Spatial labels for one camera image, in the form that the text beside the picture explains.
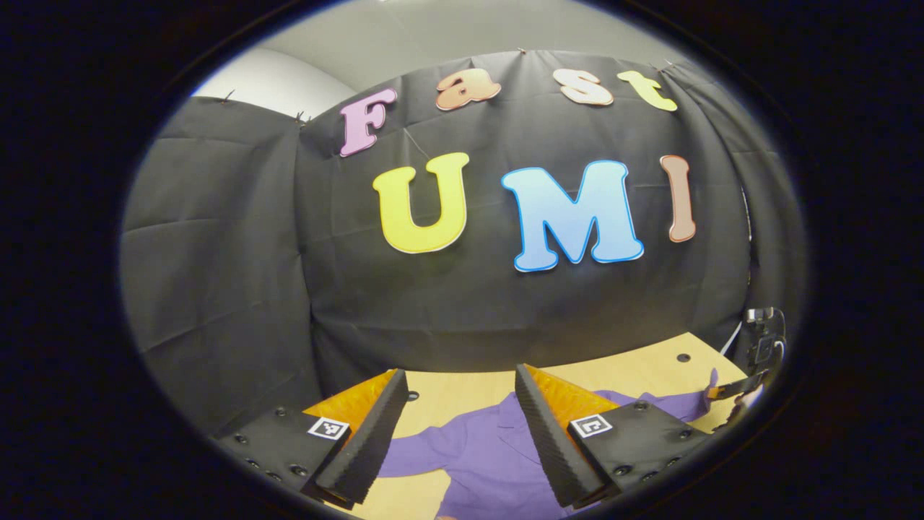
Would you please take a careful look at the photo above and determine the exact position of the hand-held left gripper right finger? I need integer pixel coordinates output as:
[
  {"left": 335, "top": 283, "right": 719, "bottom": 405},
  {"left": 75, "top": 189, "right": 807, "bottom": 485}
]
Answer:
[{"left": 513, "top": 363, "right": 714, "bottom": 510}]

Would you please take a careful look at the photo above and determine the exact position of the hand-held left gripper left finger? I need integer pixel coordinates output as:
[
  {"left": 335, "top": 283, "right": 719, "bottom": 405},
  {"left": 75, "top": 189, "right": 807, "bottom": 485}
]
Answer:
[{"left": 215, "top": 368, "right": 410, "bottom": 506}]

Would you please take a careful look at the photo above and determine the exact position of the purple button-up shirt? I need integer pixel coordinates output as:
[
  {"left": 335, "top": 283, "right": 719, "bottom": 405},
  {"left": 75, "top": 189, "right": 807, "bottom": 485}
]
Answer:
[{"left": 375, "top": 368, "right": 723, "bottom": 520}]

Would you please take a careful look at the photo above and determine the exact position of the black backdrop cloth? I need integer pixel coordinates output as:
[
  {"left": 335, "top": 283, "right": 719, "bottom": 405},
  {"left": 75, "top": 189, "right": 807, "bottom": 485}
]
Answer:
[{"left": 119, "top": 49, "right": 806, "bottom": 438}]

